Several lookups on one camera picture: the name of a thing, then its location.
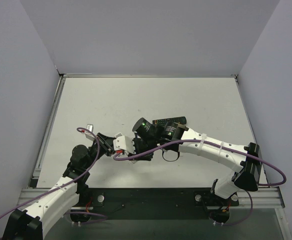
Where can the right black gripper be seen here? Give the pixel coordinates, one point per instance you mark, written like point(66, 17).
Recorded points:
point(140, 146)

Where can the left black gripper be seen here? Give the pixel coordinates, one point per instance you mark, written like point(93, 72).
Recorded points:
point(104, 144)

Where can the white remote control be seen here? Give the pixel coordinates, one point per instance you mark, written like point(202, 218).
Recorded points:
point(121, 156)

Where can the black tv remote control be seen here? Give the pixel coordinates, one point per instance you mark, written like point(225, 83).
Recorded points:
point(162, 122)

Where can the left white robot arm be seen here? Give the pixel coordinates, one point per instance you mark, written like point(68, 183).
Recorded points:
point(36, 220)

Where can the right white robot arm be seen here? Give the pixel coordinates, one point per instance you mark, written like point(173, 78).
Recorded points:
point(173, 136)

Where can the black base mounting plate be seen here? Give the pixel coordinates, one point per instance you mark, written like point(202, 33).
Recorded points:
point(154, 203)

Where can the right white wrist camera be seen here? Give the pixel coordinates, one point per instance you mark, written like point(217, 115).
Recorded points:
point(124, 144)

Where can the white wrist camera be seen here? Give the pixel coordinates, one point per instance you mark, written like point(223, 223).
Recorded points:
point(88, 132)
point(124, 144)

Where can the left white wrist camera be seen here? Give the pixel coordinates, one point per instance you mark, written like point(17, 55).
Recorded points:
point(88, 132)

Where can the aluminium front rail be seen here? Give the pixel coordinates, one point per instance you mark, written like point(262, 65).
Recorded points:
point(264, 198)

